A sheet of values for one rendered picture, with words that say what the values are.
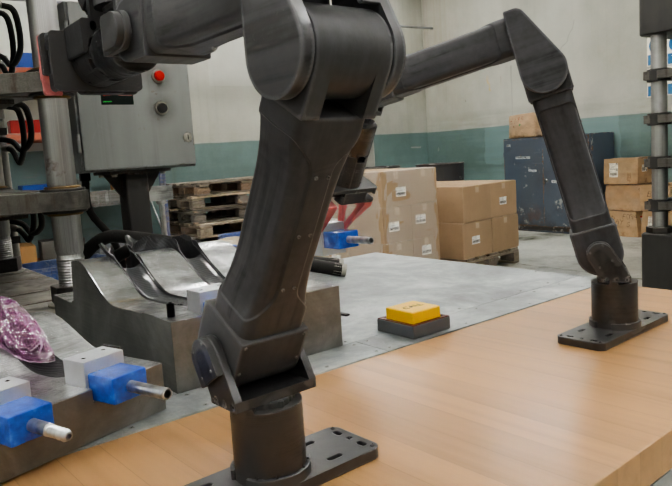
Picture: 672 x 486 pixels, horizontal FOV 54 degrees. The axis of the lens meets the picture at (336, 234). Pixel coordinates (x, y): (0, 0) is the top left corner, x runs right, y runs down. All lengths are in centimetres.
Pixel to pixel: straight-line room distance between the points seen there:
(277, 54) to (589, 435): 46
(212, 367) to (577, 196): 61
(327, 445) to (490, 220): 524
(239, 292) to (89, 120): 121
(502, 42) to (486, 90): 839
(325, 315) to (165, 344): 23
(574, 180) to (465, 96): 867
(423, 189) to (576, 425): 442
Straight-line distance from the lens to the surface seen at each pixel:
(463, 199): 551
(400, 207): 490
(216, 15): 55
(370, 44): 45
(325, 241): 111
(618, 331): 101
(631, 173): 763
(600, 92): 832
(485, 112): 938
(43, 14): 158
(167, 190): 471
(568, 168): 99
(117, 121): 173
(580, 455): 66
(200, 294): 85
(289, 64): 43
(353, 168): 105
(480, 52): 100
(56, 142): 155
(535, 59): 97
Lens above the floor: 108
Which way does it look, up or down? 7 degrees down
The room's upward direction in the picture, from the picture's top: 4 degrees counter-clockwise
